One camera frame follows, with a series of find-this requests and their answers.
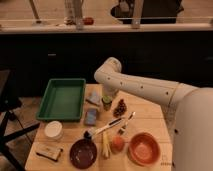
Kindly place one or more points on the grey metal cup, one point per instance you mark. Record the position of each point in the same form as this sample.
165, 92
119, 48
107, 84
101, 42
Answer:
107, 106

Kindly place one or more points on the orange round fruit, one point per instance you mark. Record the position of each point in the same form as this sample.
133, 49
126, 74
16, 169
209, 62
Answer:
117, 144

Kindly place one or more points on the blue rectangular sponge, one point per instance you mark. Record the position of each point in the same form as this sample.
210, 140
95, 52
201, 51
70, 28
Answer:
91, 116

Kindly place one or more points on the orange clay bowl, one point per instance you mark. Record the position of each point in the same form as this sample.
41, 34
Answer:
144, 150

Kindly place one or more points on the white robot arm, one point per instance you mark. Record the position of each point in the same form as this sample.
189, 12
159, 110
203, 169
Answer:
193, 106

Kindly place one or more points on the red object on counter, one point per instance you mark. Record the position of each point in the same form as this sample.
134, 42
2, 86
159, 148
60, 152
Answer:
88, 21

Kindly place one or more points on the wooden stick stand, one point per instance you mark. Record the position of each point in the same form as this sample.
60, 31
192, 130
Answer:
38, 21

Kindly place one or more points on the brown pine cone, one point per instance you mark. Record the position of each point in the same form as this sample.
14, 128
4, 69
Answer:
120, 109

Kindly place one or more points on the black white dish brush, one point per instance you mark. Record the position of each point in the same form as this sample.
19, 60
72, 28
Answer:
95, 131

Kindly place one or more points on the small metal fork brush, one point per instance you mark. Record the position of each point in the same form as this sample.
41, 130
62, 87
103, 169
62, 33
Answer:
123, 128

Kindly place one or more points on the dark bag on counter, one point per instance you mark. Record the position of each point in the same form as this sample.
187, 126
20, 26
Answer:
153, 11

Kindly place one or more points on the black office chair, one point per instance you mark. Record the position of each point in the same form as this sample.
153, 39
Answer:
7, 104

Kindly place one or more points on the light green plastic cup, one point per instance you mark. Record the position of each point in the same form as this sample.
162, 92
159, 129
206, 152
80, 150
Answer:
106, 99

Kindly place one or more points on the wooden block eraser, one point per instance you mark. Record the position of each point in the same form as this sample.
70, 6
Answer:
50, 152

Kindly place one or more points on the white round container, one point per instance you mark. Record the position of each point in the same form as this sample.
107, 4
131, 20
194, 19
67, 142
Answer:
54, 130

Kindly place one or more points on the green plastic tray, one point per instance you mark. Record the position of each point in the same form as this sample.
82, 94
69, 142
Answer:
63, 100

